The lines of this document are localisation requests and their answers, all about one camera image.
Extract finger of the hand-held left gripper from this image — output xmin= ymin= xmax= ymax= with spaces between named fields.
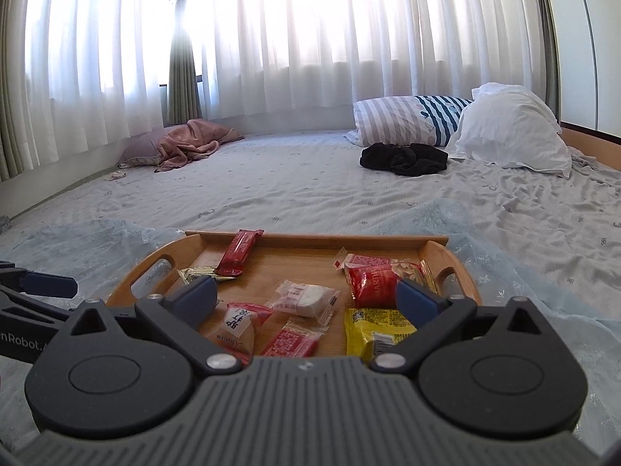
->
xmin=0 ymin=261 xmax=79 ymax=300

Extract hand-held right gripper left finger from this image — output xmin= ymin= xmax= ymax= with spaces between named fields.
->
xmin=72 ymin=276 xmax=246 ymax=377

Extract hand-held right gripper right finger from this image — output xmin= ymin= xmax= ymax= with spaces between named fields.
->
xmin=371 ymin=279 xmax=550 ymax=376

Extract gold snack packet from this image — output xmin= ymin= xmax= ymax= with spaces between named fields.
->
xmin=177 ymin=266 xmax=236 ymax=285

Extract large red snack bag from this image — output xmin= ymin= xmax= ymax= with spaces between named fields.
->
xmin=344 ymin=259 xmax=440 ymax=310

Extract clear red bread packet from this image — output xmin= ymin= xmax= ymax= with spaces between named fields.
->
xmin=203 ymin=302 xmax=275 ymax=365

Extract yellow snack packet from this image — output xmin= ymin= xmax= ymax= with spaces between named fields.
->
xmin=343 ymin=307 xmax=419 ymax=365

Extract long red snack packet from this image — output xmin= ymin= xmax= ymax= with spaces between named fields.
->
xmin=215 ymin=229 xmax=265 ymax=277

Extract wooden tray with handles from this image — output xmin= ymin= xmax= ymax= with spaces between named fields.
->
xmin=106 ymin=230 xmax=483 ymax=370

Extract clear white candy packet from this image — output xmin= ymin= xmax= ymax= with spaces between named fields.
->
xmin=268 ymin=280 xmax=341 ymax=325

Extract small red snack packet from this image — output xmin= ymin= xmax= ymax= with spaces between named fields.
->
xmin=334 ymin=247 xmax=403 ymax=271

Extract red wafer packet clear ends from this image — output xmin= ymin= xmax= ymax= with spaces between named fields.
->
xmin=259 ymin=319 xmax=331 ymax=357

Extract black cloth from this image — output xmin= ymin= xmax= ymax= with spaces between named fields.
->
xmin=360 ymin=142 xmax=449 ymax=178

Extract bed with grey sheet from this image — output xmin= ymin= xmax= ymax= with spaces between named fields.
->
xmin=0 ymin=129 xmax=621 ymax=447

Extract pink cloth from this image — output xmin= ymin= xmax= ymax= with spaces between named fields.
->
xmin=154 ymin=119 xmax=246 ymax=174

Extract purple pillow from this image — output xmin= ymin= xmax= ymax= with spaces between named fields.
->
xmin=119 ymin=129 xmax=172 ymax=166

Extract grey striped pillow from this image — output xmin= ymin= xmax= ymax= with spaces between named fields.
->
xmin=352 ymin=96 xmax=434 ymax=147

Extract teal striped pillow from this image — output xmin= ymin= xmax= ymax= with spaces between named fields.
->
xmin=417 ymin=96 xmax=474 ymax=147

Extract white pillow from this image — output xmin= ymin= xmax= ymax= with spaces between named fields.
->
xmin=444 ymin=82 xmax=574 ymax=179

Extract green curtain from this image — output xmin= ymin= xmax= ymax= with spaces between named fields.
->
xmin=533 ymin=0 xmax=564 ymax=123
xmin=167 ymin=0 xmax=205 ymax=130
xmin=0 ymin=0 xmax=40 ymax=183

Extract white sheer curtain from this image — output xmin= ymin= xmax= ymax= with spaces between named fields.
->
xmin=19 ymin=0 xmax=550 ymax=157

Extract wooden bed frame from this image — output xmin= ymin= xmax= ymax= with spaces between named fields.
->
xmin=558 ymin=121 xmax=621 ymax=172

